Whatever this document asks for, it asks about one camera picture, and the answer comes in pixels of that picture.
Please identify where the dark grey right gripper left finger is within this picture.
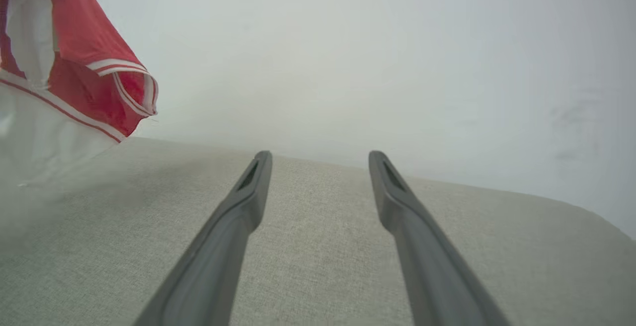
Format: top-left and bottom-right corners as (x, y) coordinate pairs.
(133, 151), (273, 326)

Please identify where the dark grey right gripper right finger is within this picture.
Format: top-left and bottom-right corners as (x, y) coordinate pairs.
(368, 150), (512, 326)

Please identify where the red and white basketball jersey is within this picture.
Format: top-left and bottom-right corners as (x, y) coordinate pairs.
(0, 0), (159, 187)

